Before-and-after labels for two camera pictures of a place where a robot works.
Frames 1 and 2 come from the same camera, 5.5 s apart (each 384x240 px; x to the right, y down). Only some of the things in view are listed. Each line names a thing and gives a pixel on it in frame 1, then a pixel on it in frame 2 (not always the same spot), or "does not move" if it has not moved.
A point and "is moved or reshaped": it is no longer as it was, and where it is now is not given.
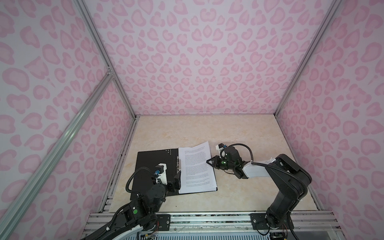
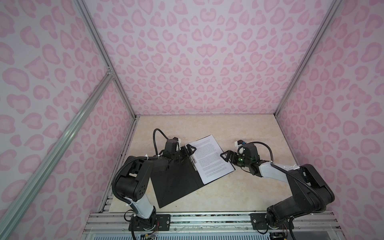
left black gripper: [177, 182] to [186, 154]
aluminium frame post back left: [93, 29] does not move
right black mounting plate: [258, 222] does not move
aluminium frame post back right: [326, 20] does not move
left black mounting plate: [164, 220] does not move
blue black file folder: [149, 160] is moved or reshaped
